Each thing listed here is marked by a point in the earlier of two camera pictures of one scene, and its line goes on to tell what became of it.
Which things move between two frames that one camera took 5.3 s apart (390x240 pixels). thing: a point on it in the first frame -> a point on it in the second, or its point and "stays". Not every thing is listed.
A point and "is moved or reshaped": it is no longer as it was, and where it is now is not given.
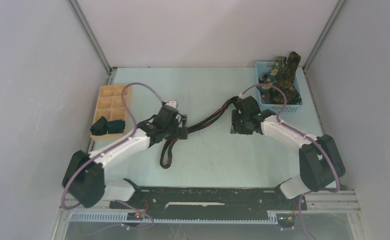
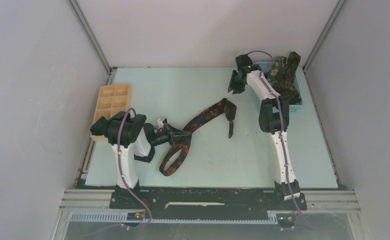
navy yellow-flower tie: (269, 77) stays
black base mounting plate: (210, 199) stays
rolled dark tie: (100, 127) stays
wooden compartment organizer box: (110, 105) stays
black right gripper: (236, 114) -> (237, 89)
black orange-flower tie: (165, 159) is moved or reshaped
